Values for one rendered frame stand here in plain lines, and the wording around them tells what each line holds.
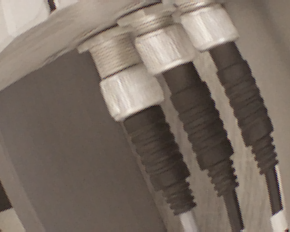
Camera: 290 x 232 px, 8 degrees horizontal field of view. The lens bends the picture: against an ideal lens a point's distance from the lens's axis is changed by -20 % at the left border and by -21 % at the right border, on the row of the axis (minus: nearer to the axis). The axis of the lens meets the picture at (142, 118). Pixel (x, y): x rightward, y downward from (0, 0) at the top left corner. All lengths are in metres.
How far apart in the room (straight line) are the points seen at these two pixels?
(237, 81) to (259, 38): 0.06
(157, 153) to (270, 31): 0.06
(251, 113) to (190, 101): 0.04
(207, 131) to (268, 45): 0.04
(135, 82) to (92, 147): 0.11
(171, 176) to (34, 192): 0.11
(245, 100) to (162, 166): 0.07
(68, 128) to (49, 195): 0.03
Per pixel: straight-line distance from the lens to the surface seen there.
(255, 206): 0.69
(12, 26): 0.48
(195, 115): 0.62
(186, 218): 0.66
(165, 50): 0.62
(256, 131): 0.59
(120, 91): 0.65
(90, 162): 0.76
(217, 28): 0.59
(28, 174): 0.75
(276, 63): 0.64
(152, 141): 0.65
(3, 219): 1.61
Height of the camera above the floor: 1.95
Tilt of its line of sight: 42 degrees down
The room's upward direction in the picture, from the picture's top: 3 degrees counter-clockwise
